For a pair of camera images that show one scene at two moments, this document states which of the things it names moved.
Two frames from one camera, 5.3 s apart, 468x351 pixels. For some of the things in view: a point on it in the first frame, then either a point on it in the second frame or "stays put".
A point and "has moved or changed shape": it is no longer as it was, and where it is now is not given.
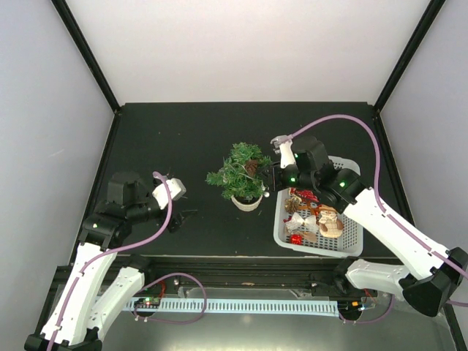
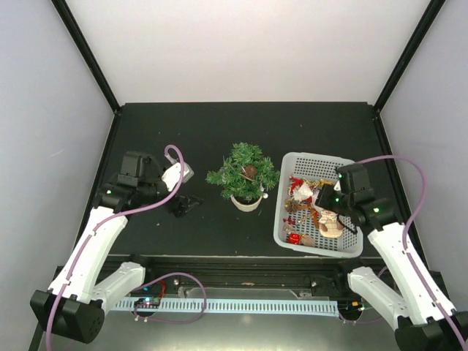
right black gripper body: (276, 183) → (338, 205)
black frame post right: (425, 23) stays put
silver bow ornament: (297, 221) → (302, 191)
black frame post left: (70, 23) stays put
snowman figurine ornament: (330, 225) stays put
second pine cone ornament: (292, 205) stays put
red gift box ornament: (296, 239) stays put
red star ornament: (305, 194) has moved or changed shape
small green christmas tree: (241, 177) stays put
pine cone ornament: (251, 166) has moved or changed shape
